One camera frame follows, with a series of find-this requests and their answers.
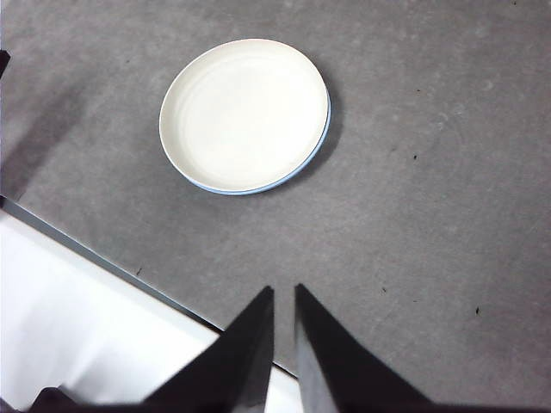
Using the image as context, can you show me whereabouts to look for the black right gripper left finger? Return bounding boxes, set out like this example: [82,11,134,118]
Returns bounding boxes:
[145,285,276,408]

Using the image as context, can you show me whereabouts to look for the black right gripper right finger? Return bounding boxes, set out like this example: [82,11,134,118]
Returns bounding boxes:
[294,283,432,408]

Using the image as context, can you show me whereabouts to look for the white plate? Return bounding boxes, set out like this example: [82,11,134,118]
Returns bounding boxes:
[158,38,331,193]

